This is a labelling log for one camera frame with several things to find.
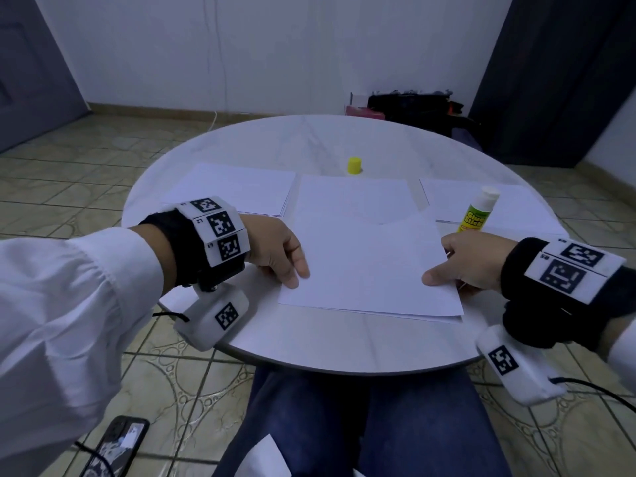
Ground person's left hand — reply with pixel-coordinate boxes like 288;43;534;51
241;213;311;290

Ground person's right hand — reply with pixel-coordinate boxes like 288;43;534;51
421;231;520;292

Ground yellow glue stick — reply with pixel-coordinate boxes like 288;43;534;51
458;185;501;235

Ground white paper stack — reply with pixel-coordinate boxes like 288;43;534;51
420;176;543;239
159;162;297;217

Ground single white paper sheet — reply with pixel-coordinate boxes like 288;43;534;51
291;174;419;227
278;213;465;320

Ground person's right forearm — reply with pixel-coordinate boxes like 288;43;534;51
596;313;636;394

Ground person's left forearm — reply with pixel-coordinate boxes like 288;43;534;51
0;226;178;463

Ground person's legs in blue jeans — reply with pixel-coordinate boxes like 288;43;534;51
213;362;513;477

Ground black left wristband with markers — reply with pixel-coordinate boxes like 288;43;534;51
139;196;252;292

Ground black wristband with markers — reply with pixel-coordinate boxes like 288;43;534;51
139;196;252;292
500;236;636;350

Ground black right wristband with markers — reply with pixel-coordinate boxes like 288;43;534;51
500;236;636;350

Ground blue suitcase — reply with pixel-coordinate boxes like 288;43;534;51
452;124;485;150

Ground pink box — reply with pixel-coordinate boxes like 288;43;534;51
346;104;386;120

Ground black bag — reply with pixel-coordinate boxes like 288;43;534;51
368;91;468;130

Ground black wardrobe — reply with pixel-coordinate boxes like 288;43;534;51
469;0;636;167

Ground white tissue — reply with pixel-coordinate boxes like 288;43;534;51
233;434;292;477

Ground black phone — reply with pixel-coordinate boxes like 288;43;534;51
79;415;151;477

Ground grey door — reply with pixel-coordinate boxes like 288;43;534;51
0;0;91;153

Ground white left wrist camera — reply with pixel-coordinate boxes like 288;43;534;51
171;281;252;352

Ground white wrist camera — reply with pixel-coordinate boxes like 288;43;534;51
171;281;252;352
475;323;568;406

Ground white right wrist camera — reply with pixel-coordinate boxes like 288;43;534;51
475;323;568;406

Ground black right camera cable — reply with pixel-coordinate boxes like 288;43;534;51
551;375;636;413

